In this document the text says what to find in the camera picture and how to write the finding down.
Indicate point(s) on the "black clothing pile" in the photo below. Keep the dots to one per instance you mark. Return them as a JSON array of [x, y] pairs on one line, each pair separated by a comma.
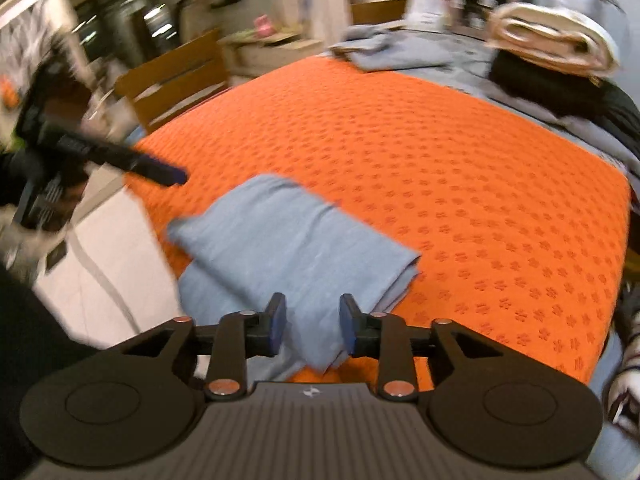
[[540, 85]]

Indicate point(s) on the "folded cream blanket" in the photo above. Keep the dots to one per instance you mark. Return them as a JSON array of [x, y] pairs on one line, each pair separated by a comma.
[[550, 40]]

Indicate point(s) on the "large translucent plastic bag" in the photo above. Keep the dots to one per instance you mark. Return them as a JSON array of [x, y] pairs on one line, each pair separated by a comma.
[[580, 0]]

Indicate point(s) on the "pink kettlebell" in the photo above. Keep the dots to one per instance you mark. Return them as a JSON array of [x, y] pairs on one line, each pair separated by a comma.
[[263, 25]]

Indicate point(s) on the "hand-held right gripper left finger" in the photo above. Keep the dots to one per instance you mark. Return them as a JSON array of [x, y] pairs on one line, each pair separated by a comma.
[[277, 322]]

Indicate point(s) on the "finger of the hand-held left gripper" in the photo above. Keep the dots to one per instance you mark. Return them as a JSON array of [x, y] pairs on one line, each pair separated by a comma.
[[125, 157]]

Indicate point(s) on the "orange flower-patterned mat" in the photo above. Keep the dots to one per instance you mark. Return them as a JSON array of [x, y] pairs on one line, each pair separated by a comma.
[[450, 185]]

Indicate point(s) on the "low beige cabinet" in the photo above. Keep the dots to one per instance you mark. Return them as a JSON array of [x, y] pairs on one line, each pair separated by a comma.
[[275, 52]]

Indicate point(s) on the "black white patterned cloth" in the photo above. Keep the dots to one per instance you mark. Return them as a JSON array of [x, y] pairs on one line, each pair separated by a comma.
[[625, 370]]

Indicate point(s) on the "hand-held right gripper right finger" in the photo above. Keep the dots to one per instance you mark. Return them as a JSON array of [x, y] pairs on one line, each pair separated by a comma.
[[349, 327]]

